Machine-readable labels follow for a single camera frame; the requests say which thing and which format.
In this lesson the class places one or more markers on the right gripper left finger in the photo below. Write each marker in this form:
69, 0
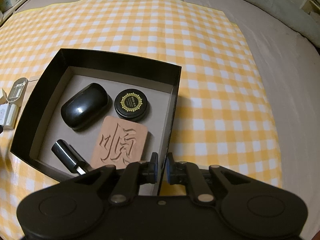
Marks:
134, 175

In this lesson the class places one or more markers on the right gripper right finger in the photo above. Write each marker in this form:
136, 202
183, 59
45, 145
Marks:
189, 175

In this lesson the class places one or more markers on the black round tin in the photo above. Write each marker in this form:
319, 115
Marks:
131, 104

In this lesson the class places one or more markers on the glossy black oval case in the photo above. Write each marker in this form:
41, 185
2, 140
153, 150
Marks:
85, 106

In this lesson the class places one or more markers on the black cardboard box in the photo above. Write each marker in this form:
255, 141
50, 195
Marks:
72, 70

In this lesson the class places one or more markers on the long beige wooden block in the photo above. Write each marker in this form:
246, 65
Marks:
30, 87

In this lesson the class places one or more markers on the white USB charger cube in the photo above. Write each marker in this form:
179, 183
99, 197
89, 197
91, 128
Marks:
4, 111

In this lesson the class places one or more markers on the pink tube white cap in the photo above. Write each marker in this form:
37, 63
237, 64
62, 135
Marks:
3, 96

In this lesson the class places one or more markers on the carved wooden coaster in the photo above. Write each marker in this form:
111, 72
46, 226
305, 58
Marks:
120, 142

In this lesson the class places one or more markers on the yellow checkered cloth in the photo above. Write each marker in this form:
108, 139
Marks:
222, 114

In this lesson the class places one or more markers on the white cylindrical tube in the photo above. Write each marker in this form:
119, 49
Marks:
11, 117

